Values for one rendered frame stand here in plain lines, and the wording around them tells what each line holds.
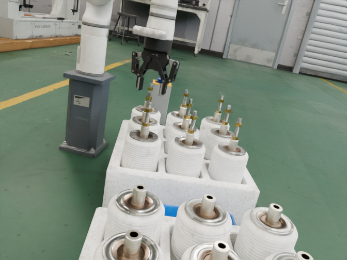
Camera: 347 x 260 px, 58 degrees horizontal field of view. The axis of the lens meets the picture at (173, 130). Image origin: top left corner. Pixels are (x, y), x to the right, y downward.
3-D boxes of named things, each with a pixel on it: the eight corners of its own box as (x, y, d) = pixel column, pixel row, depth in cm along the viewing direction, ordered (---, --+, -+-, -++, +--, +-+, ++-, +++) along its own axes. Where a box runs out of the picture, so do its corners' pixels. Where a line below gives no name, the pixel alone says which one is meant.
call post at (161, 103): (140, 160, 125) (152, 83, 114) (141, 152, 131) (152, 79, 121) (157, 162, 125) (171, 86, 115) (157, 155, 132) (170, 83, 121)
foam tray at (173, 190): (98, 231, 82) (106, 170, 76) (116, 163, 118) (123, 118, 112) (242, 247, 86) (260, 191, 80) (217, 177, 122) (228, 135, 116)
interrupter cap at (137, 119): (156, 128, 89) (156, 126, 89) (130, 124, 89) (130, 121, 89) (158, 120, 96) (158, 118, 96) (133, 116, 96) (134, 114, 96)
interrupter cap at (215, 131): (220, 140, 90) (221, 137, 90) (205, 130, 96) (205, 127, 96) (239, 138, 94) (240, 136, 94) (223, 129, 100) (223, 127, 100)
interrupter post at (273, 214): (266, 226, 54) (271, 210, 53) (262, 217, 56) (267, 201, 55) (279, 227, 54) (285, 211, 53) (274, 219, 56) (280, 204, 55)
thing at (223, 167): (217, 194, 96) (232, 141, 90) (239, 212, 89) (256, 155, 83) (193, 200, 91) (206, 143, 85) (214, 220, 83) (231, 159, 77)
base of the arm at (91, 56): (73, 72, 112) (77, 23, 107) (84, 69, 121) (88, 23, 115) (97, 78, 111) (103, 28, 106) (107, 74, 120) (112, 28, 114)
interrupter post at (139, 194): (129, 207, 52) (132, 190, 51) (130, 199, 54) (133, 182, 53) (144, 209, 52) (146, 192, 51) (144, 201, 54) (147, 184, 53)
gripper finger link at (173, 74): (173, 60, 83) (164, 80, 85) (179, 63, 82) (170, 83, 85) (177, 60, 85) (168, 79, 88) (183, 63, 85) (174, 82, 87)
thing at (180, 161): (185, 191, 94) (198, 136, 88) (197, 210, 86) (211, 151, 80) (155, 192, 91) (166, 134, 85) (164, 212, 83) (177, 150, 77)
